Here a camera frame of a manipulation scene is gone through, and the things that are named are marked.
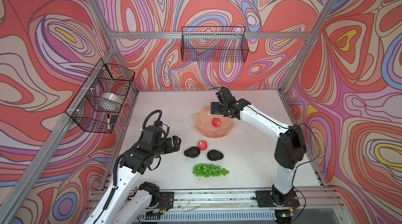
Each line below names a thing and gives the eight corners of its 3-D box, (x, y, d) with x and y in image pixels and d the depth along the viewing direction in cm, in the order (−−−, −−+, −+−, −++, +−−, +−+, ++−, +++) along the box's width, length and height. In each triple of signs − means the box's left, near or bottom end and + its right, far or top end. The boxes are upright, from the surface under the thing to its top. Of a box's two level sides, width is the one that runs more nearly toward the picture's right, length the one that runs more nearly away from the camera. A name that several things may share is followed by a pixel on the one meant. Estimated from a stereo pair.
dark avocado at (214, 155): (207, 160, 87) (207, 157, 83) (206, 152, 90) (207, 149, 87) (223, 160, 87) (223, 157, 83) (222, 152, 90) (223, 149, 87)
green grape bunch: (193, 177, 81) (192, 174, 77) (193, 165, 85) (193, 162, 81) (228, 177, 81) (229, 174, 77) (226, 165, 85) (228, 162, 81)
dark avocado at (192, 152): (184, 157, 88) (183, 155, 85) (185, 149, 91) (184, 146, 88) (200, 157, 88) (200, 155, 85) (200, 149, 91) (200, 146, 88)
